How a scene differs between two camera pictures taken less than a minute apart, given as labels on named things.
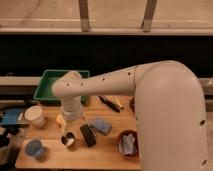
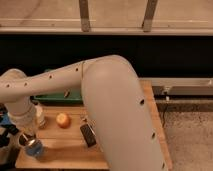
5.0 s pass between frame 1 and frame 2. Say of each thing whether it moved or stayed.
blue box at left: stayed
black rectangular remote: stayed
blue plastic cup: stayed
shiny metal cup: moved
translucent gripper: moved
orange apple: stayed
